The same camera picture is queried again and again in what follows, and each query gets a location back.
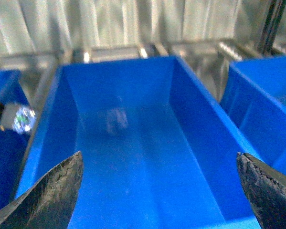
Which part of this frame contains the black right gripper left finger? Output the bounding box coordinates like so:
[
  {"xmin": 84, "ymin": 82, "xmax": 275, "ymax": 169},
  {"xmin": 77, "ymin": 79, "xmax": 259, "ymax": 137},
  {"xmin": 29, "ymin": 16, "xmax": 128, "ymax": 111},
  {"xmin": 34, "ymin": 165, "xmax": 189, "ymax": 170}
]
[{"xmin": 0, "ymin": 151, "xmax": 84, "ymax": 229}]

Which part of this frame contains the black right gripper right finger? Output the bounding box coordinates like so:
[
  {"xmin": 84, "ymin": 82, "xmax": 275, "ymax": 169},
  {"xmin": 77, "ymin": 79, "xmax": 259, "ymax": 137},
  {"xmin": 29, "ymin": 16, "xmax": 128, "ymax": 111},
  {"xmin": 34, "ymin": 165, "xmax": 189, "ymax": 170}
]
[{"xmin": 236, "ymin": 152, "xmax": 286, "ymax": 229}]

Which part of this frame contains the blue left plastic bin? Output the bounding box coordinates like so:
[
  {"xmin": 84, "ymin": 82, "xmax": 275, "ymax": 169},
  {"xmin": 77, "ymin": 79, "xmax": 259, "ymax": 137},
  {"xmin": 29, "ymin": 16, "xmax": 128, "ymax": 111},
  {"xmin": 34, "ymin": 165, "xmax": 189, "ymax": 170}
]
[{"xmin": 0, "ymin": 70, "xmax": 34, "ymax": 209}]

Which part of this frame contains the blue plastic bin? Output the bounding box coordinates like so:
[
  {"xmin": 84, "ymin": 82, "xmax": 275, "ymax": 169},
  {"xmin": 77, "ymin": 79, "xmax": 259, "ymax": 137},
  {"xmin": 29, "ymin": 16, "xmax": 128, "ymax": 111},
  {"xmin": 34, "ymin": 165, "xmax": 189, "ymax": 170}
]
[
  {"xmin": 15, "ymin": 56, "xmax": 262, "ymax": 229},
  {"xmin": 220, "ymin": 56, "xmax": 286, "ymax": 175},
  {"xmin": 0, "ymin": 70, "xmax": 34, "ymax": 209}
]

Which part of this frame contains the blue right plastic bin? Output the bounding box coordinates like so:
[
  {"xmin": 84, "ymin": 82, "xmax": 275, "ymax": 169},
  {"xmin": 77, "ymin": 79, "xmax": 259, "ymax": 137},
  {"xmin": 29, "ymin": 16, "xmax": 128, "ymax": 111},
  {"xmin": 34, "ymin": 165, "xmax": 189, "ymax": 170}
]
[{"xmin": 220, "ymin": 56, "xmax": 286, "ymax": 175}]

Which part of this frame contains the blue middle plastic bin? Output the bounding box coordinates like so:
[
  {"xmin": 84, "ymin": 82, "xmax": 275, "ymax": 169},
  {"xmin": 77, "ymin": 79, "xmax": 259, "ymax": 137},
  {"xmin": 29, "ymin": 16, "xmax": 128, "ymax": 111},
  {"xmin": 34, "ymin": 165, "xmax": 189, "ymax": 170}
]
[{"xmin": 15, "ymin": 56, "xmax": 262, "ymax": 229}]

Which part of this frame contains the metal roller rack frame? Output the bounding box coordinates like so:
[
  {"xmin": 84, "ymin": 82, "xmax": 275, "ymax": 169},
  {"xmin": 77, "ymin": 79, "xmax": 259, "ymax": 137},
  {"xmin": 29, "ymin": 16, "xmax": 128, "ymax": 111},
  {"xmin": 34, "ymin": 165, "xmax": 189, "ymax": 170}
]
[{"xmin": 0, "ymin": 40, "xmax": 286, "ymax": 115}]

